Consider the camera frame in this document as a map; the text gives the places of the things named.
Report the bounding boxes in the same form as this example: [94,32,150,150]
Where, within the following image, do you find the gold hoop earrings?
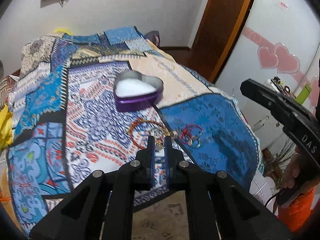
[187,138,201,148]

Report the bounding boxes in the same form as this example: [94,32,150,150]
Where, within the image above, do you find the red gold braided bracelet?
[126,119,169,151]

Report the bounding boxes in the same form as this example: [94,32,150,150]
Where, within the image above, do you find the purple heart-shaped tin box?
[113,70,164,112]

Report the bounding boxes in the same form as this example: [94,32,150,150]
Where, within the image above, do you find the right hand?
[281,146,302,189]

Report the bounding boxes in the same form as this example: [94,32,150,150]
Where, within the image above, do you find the white wardrobe with pink hearts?
[215,0,319,148]

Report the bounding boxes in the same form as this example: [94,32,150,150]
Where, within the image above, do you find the blue patchwork bed blanket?
[7,27,260,235]

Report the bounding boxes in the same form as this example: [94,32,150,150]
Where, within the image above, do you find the orange sleeve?
[278,187,315,233]

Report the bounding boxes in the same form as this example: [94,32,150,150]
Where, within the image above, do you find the dark purple pillow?
[144,30,160,47]

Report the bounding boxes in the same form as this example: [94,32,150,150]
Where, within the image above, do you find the yellow cloth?
[0,103,14,152]

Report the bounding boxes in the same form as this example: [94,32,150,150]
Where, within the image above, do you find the brown wooden door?
[188,0,253,81]

